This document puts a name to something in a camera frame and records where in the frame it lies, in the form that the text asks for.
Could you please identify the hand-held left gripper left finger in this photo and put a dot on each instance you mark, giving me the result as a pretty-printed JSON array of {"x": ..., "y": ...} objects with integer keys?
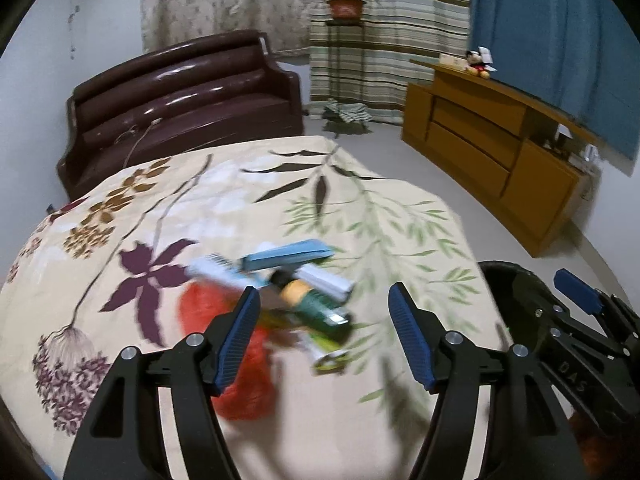
[{"x": 235, "y": 345}]

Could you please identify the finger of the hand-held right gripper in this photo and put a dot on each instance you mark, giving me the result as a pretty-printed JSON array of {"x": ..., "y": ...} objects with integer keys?
[
  {"x": 577, "y": 287},
  {"x": 560, "y": 330}
]

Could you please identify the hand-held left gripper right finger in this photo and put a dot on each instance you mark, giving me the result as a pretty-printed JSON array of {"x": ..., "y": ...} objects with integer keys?
[{"x": 412, "y": 340}]

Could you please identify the trash bin with black bag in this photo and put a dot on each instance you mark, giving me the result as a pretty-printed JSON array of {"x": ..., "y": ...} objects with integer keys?
[{"x": 505, "y": 290}]

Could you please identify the green bottle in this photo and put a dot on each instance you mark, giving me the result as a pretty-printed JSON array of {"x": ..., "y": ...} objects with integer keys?
[{"x": 312, "y": 305}]

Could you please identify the long blue box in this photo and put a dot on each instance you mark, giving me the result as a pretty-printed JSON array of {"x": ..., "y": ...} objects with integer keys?
[{"x": 285, "y": 256}]

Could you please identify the white box with blue print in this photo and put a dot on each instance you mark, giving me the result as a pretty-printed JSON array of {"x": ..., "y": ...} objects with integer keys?
[{"x": 325, "y": 280}]

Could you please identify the person's right forearm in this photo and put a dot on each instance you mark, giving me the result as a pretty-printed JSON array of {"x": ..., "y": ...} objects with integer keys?
[{"x": 595, "y": 447}]

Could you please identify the floral printed blanket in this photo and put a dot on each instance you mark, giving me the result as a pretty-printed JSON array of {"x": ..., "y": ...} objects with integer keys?
[{"x": 250, "y": 195}]

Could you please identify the wooden cabinet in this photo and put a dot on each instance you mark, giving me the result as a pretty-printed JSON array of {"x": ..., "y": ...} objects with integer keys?
[{"x": 465, "y": 135}]

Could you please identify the black metal plant stand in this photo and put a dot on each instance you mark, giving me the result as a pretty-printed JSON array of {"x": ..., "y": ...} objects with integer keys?
[{"x": 345, "y": 127}]

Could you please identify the checked cloth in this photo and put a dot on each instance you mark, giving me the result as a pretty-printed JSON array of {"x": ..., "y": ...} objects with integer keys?
[{"x": 347, "y": 111}]

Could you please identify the mouse plush toy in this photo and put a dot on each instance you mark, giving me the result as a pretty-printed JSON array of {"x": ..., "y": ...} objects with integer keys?
[{"x": 479, "y": 62}]

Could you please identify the blue curtain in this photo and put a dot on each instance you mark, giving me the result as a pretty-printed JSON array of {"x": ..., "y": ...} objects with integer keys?
[{"x": 560, "y": 35}]

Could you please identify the brown leather sofa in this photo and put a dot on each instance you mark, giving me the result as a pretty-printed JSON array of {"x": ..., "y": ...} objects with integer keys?
[{"x": 190, "y": 95}]

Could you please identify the white flat box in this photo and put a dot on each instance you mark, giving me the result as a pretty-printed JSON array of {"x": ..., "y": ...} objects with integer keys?
[{"x": 452, "y": 61}]

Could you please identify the striped curtain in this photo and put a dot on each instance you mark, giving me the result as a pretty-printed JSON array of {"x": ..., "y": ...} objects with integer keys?
[{"x": 390, "y": 35}]

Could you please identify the potted plant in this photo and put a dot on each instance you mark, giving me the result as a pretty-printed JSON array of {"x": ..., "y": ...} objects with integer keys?
[{"x": 346, "y": 7}]

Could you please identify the beige patterned curtain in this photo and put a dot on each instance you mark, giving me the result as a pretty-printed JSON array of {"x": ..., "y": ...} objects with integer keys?
[{"x": 220, "y": 5}]

